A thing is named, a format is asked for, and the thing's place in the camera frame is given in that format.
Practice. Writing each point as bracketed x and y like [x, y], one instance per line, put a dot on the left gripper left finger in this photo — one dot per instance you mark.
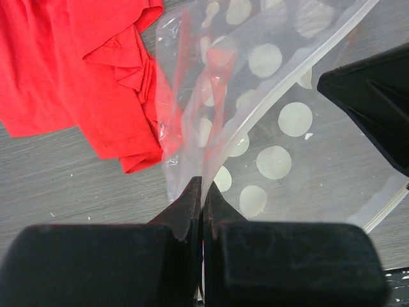
[153, 264]

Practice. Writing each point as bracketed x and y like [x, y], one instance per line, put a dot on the red cloth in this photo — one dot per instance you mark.
[84, 64]

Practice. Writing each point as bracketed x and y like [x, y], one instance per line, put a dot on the clear polka dot zip bag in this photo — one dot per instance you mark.
[238, 105]

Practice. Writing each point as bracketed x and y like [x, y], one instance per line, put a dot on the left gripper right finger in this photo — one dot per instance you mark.
[250, 263]

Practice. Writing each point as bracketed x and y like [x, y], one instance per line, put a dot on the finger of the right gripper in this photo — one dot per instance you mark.
[373, 92]

